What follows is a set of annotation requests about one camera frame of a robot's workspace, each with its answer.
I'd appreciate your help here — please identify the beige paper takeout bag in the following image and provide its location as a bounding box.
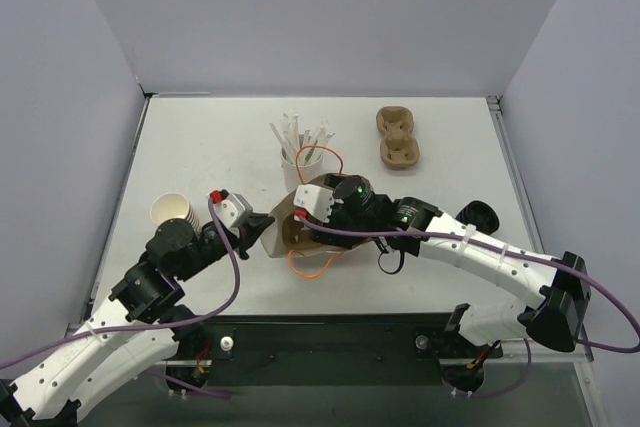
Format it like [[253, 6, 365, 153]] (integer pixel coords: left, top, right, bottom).
[[259, 144, 381, 280]]

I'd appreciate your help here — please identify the single brown pulp carrier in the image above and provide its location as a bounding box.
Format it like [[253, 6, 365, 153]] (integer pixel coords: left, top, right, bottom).
[[282, 216, 325, 254]]

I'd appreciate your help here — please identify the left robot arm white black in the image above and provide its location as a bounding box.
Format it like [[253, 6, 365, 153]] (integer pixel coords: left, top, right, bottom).
[[1, 213, 274, 426]]

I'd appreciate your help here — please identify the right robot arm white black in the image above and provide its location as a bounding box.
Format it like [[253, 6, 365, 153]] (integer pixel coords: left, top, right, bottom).
[[294, 174, 591, 355]]

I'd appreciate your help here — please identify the stack of paper cups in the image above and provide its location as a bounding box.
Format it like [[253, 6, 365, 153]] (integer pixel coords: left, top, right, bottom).
[[150, 192, 201, 237]]

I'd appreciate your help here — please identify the white straw holder cup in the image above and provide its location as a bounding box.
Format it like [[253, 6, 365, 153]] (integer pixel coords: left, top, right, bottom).
[[281, 149, 324, 193]]

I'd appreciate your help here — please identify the brown pulp cup carrier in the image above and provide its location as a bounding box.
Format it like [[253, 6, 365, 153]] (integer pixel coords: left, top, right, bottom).
[[376, 106, 420, 170]]

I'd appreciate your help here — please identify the wrapped white straws bundle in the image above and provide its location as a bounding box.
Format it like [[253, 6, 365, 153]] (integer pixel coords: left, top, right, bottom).
[[269, 112, 335, 167]]

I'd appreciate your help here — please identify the stack of black lids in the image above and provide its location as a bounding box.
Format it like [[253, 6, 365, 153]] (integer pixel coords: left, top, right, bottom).
[[455, 200, 500, 235]]

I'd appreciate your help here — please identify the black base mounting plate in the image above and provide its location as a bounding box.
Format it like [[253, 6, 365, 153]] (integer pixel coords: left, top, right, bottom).
[[144, 314, 506, 388]]

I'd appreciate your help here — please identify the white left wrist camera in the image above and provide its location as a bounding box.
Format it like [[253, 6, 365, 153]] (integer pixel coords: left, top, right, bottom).
[[209, 189, 253, 234]]

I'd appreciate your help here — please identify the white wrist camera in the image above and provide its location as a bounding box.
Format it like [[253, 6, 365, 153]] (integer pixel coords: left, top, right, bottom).
[[293, 184, 335, 223], [209, 189, 253, 234]]

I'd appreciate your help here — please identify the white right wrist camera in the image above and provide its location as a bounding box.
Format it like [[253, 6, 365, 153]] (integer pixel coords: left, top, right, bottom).
[[293, 184, 335, 223]]

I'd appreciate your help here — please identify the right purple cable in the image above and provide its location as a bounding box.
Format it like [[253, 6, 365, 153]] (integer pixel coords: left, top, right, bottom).
[[294, 211, 640, 353]]

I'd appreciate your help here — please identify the purple cable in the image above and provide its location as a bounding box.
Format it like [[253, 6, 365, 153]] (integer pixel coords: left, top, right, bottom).
[[294, 211, 640, 353], [0, 201, 243, 373]]

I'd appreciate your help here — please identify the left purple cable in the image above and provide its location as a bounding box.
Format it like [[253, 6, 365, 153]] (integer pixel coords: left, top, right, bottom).
[[0, 201, 243, 373]]

